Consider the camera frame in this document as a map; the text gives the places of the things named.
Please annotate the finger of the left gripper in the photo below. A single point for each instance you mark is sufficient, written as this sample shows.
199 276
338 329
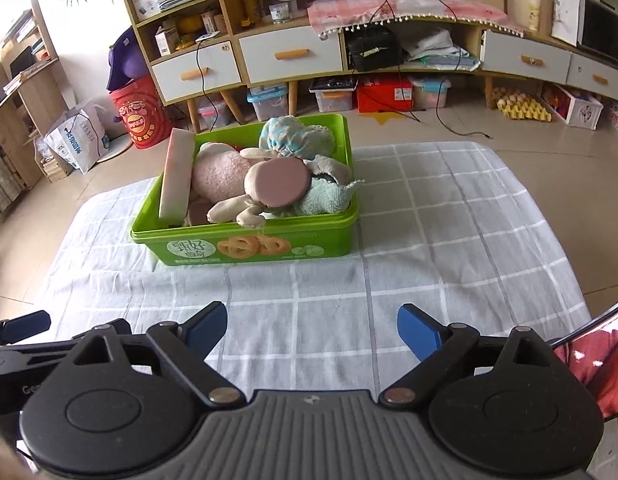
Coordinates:
120 326
26 326

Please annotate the long wooden tv console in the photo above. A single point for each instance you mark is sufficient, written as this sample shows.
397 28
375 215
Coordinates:
539 57

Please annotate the white paper shopping bag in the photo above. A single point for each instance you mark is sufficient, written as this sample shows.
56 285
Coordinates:
79 137

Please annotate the wooden shelf cabinet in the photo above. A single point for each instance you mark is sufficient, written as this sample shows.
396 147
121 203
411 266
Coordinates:
238 57

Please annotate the white checkered tablecloth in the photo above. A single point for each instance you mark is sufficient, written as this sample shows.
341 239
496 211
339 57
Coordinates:
445 226

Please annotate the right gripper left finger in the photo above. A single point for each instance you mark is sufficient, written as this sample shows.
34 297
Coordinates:
183 348

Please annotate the red cartoon bucket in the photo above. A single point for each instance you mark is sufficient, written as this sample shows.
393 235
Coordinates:
139 107

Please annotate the pink fuzzy plush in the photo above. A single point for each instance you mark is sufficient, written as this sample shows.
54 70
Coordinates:
218 174

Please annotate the yellow egg carton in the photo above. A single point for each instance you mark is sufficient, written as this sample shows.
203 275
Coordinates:
518 105

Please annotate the black lid storage box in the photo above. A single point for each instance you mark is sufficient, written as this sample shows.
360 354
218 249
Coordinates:
334 94

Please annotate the pink lid storage box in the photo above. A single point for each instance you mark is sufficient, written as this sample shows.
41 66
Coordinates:
214 113

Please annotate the blue patterned cloth bundle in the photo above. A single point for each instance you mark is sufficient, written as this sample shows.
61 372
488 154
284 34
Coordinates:
288 136

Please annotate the red fabric chair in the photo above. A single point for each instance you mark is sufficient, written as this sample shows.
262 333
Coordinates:
591 354

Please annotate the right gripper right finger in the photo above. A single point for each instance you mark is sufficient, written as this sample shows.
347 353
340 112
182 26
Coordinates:
443 353

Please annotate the green plastic bin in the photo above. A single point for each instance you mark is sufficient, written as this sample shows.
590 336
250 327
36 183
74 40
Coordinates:
322 235

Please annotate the blue lid storage box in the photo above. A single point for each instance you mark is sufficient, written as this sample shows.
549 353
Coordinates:
269 101

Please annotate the pink table runner cloth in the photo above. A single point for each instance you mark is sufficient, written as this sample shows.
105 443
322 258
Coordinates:
330 16

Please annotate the pink white sponge block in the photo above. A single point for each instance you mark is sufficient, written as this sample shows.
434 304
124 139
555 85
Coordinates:
176 186

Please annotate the beige plush animal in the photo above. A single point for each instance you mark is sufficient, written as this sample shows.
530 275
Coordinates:
273 183

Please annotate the white red toy box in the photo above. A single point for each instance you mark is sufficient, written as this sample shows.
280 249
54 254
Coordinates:
576 108

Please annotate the black bag on shelf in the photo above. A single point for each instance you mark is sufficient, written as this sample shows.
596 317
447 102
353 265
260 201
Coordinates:
372 48

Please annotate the red cardboard box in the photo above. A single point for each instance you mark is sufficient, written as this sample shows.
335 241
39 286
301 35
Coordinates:
384 93

